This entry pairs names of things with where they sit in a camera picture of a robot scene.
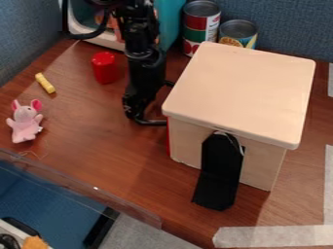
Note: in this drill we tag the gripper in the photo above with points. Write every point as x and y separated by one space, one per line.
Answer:
145 76

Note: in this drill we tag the toy microwave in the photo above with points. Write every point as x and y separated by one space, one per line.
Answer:
93 27

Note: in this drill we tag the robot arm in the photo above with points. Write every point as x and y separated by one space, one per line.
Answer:
138 29

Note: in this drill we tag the yellow plush toy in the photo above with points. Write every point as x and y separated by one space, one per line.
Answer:
34 243

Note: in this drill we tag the teal box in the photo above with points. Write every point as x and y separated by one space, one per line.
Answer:
170 19

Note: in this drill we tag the pink plush mouse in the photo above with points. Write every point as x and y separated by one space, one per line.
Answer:
25 123

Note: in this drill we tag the yellow block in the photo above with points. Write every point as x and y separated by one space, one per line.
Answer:
45 83

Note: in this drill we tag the red and green can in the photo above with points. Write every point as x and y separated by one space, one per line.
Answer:
200 24

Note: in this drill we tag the blue and yellow can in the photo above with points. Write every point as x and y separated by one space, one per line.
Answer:
237 34

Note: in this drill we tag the red cylinder block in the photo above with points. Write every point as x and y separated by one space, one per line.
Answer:
104 68

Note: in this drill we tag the drawer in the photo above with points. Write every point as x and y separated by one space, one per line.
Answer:
216 168

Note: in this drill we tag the cabinet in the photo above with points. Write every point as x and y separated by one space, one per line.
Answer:
242 87

